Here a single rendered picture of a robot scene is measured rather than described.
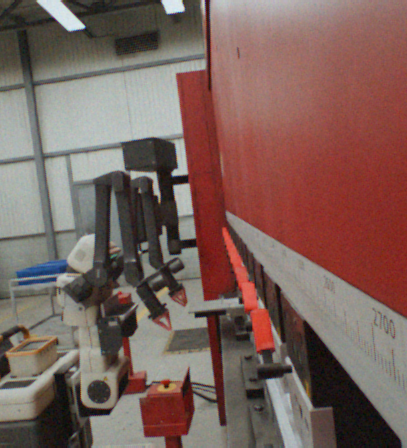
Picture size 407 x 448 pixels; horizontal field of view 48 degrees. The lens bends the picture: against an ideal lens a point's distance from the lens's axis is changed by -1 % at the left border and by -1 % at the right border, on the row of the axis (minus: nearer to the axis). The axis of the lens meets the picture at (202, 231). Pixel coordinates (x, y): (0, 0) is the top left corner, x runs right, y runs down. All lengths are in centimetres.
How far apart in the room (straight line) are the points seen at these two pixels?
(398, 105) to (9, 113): 1029
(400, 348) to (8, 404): 195
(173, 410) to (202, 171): 165
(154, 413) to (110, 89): 840
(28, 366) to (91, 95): 802
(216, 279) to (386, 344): 275
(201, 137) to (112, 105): 674
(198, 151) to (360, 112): 273
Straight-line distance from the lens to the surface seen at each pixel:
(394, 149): 19
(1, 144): 1045
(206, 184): 293
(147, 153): 313
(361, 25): 22
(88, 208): 958
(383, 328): 23
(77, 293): 185
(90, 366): 208
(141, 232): 316
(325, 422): 48
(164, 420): 175
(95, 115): 969
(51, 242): 973
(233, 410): 138
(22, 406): 207
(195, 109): 299
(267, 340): 58
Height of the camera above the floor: 146
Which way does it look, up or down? 3 degrees down
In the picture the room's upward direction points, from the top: 7 degrees counter-clockwise
